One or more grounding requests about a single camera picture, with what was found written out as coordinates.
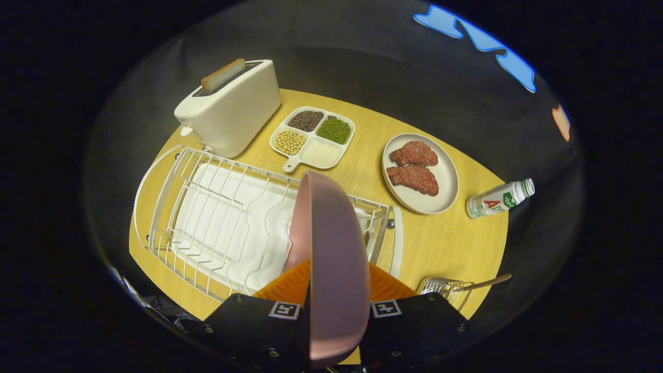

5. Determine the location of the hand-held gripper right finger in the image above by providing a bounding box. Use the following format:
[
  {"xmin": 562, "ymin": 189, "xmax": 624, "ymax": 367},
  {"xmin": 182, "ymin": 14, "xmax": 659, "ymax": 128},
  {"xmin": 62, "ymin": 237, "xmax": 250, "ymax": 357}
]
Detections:
[{"xmin": 360, "ymin": 262, "xmax": 480, "ymax": 372}]

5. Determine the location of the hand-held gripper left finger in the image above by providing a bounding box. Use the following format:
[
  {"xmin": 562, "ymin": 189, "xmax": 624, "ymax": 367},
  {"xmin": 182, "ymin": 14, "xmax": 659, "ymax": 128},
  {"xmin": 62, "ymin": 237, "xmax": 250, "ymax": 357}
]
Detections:
[{"xmin": 199, "ymin": 258, "xmax": 312, "ymax": 372}]

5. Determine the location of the metal wire basket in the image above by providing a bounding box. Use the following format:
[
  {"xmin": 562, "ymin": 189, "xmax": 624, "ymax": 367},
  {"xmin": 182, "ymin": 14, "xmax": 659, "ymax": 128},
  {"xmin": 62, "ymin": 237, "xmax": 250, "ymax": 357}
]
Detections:
[{"xmin": 417, "ymin": 277, "xmax": 474, "ymax": 311}]

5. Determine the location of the white wire dish rack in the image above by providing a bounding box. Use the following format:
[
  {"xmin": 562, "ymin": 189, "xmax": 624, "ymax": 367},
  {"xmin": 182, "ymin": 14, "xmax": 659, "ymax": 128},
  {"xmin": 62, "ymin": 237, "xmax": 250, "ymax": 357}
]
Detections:
[{"xmin": 133, "ymin": 145, "xmax": 405, "ymax": 304}]

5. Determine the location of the wooden-handled spoon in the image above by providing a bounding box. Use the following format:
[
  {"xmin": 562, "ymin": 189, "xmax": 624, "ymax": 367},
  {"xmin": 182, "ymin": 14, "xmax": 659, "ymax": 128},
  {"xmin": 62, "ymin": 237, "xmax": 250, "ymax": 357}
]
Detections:
[{"xmin": 453, "ymin": 274, "xmax": 512, "ymax": 293}]

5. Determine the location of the pink plate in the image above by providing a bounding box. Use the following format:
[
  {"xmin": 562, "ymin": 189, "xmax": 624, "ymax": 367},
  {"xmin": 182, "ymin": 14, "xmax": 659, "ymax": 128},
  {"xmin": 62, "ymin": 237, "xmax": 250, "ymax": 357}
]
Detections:
[{"xmin": 283, "ymin": 170, "xmax": 372, "ymax": 369}]

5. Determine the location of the beige round plate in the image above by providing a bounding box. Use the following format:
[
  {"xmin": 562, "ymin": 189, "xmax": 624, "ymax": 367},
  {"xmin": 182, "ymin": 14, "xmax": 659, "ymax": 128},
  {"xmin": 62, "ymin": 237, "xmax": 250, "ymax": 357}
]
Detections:
[{"xmin": 382, "ymin": 133, "xmax": 459, "ymax": 215}]

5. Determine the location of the white drain tray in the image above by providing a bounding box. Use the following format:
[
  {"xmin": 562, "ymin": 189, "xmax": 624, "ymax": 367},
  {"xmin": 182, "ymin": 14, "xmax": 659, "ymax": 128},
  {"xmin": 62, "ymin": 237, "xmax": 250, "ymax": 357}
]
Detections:
[{"xmin": 171, "ymin": 163, "xmax": 306, "ymax": 296}]

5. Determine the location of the red meat piece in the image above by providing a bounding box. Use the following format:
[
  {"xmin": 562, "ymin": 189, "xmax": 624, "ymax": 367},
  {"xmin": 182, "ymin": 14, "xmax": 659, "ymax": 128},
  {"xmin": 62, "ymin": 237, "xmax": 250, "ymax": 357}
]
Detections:
[
  {"xmin": 386, "ymin": 165, "xmax": 440, "ymax": 196},
  {"xmin": 390, "ymin": 141, "xmax": 439, "ymax": 167}
]

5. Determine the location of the white drink bottle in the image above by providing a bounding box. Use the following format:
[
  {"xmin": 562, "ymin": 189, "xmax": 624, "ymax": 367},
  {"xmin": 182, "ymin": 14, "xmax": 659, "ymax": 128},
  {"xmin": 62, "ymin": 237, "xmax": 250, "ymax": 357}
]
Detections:
[{"xmin": 465, "ymin": 178, "xmax": 536, "ymax": 220}]

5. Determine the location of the white divided tray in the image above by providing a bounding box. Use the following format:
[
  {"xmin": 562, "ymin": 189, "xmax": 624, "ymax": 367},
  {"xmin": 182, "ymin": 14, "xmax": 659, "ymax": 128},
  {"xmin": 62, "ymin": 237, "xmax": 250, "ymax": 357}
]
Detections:
[{"xmin": 269, "ymin": 106, "xmax": 356, "ymax": 173}]

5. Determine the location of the pile of white rice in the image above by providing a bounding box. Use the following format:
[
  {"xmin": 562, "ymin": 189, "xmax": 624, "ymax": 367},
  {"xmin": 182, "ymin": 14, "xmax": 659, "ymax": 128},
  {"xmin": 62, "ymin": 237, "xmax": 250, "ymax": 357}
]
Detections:
[{"xmin": 303, "ymin": 137, "xmax": 342, "ymax": 166}]

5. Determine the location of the pile of yellow soybeans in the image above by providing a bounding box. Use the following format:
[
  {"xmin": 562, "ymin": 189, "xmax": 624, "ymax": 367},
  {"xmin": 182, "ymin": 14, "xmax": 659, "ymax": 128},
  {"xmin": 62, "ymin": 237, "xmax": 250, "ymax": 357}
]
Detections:
[{"xmin": 275, "ymin": 130, "xmax": 307, "ymax": 156}]

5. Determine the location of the pile of green beans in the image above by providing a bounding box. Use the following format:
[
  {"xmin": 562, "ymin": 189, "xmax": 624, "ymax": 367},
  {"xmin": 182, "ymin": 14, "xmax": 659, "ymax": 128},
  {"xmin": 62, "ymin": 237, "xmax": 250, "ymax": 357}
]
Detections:
[{"xmin": 316, "ymin": 116, "xmax": 352, "ymax": 145}]

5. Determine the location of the pile of dark beans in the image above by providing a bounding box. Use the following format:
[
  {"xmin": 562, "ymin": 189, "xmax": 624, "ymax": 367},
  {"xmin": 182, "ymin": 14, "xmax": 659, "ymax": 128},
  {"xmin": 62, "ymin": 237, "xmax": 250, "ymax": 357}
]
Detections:
[{"xmin": 287, "ymin": 110, "xmax": 325, "ymax": 132}]

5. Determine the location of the white toaster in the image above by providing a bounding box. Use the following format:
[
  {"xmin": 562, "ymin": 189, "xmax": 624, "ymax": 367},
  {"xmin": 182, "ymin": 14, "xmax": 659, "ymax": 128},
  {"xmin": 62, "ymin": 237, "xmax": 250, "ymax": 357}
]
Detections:
[{"xmin": 174, "ymin": 59, "xmax": 282, "ymax": 159}]

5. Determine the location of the brown bread slice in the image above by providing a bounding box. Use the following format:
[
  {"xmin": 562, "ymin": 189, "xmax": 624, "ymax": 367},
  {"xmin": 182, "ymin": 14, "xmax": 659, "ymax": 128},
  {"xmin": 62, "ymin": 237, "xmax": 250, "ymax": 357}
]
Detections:
[{"xmin": 200, "ymin": 58, "xmax": 247, "ymax": 93}]

